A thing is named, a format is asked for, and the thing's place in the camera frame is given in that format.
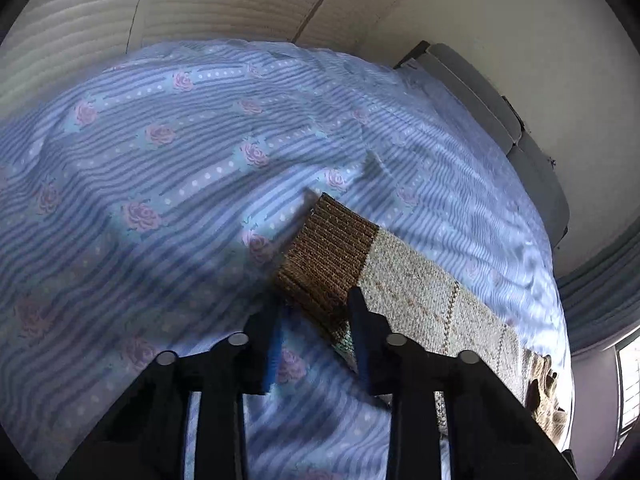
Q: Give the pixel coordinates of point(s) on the brown plaid knitted scarf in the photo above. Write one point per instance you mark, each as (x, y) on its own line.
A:
(425, 280)

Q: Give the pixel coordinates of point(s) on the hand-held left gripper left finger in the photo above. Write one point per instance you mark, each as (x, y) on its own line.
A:
(272, 352)

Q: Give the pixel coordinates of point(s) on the grey padded headboard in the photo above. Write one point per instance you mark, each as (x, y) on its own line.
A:
(480, 95)

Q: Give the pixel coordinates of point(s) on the window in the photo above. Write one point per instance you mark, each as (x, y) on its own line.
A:
(631, 385)

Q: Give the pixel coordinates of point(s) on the blue floral striped bedsheet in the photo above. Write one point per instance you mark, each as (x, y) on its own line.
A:
(150, 185)

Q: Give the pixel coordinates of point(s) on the blue-grey curtain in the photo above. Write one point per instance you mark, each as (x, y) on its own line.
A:
(600, 300)

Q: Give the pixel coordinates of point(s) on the white ribbed wardrobe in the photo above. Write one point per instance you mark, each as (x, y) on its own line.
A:
(200, 0)

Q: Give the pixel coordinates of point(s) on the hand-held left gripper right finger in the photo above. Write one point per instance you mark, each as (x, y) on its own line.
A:
(366, 355)

